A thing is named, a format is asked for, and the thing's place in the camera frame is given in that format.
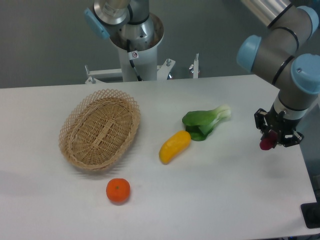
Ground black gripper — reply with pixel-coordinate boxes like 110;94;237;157
254;101;306;148

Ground purple sweet potato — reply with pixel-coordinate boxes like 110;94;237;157
259;131;278;151

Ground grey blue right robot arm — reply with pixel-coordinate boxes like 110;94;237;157
236;0;320;146

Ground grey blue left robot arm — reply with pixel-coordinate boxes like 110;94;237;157
84;0;319;150

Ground green bok choy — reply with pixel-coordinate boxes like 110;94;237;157
182;104;232;142

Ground black device at table edge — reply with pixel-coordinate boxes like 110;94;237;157
300;202;320;229

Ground yellow squash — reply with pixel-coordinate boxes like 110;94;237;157
158;130;191;165

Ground orange tangerine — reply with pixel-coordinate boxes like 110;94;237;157
106;178;131;203

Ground oval woven wicker basket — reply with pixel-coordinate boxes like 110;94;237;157
58;89;141;171

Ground white metal base frame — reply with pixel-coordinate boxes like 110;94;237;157
84;53;201;85

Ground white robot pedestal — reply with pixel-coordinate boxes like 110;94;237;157
110;13;164;82

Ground black cable on pedestal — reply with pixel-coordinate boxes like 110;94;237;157
126;39;143;82

